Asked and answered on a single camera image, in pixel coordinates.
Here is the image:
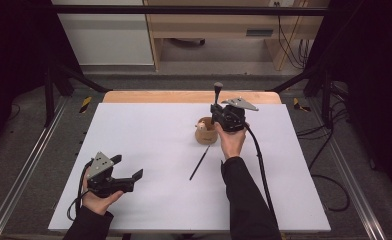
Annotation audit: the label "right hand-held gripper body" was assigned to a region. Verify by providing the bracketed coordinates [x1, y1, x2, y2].
[215, 96, 260, 133]

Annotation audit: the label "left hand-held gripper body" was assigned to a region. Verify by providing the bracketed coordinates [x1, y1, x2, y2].
[85, 151, 136, 199]

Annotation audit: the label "black makeup brush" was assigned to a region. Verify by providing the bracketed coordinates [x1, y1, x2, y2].
[211, 81, 224, 126]

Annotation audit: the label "wooden brush holder cup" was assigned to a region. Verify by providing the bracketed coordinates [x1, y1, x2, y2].
[194, 116, 220, 146]

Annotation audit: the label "person's left hand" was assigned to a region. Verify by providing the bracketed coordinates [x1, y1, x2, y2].
[81, 166, 125, 216]

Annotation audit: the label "person's right hand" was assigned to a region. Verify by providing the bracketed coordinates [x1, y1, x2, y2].
[213, 121, 248, 160]

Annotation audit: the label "white board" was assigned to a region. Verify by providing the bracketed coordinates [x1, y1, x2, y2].
[47, 102, 332, 233]

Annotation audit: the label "wooden table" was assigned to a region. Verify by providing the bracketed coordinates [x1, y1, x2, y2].
[102, 90, 283, 105]

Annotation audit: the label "thin black brush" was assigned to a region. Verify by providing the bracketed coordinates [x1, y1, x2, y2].
[188, 144, 212, 182]

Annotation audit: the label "yellow black floor tape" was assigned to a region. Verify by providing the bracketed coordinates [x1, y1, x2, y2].
[292, 97, 312, 113]
[79, 96, 94, 115]

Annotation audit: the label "light wooden desk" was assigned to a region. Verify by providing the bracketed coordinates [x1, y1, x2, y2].
[143, 0, 330, 72]

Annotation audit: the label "white cabinet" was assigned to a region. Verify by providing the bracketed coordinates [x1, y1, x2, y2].
[50, 0, 155, 66]

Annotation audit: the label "black curtain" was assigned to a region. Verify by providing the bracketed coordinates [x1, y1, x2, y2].
[305, 0, 392, 198]
[0, 0, 83, 161]

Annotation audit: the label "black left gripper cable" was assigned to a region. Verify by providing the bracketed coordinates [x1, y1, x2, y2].
[66, 159, 95, 222]

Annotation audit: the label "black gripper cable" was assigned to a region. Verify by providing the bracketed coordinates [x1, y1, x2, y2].
[244, 123, 280, 231]
[66, 159, 95, 222]

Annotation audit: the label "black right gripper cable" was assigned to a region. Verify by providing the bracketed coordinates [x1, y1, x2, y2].
[244, 123, 280, 231]

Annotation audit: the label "aluminium floor rail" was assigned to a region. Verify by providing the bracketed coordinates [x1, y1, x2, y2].
[0, 96, 70, 240]
[307, 98, 389, 240]

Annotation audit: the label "black metal frame strut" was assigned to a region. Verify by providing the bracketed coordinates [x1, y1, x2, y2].
[267, 64, 335, 129]
[44, 63, 112, 128]

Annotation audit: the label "hanging black cables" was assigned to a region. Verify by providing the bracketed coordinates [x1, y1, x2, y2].
[276, 2, 314, 70]

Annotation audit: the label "bundle of black floor cables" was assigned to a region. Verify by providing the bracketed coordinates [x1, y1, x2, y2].
[296, 81, 350, 141]

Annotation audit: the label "black metal frame bar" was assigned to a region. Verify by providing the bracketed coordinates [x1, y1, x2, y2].
[50, 4, 329, 17]

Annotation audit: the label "black floor cable loop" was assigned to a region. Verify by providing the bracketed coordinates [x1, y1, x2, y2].
[307, 129, 351, 213]

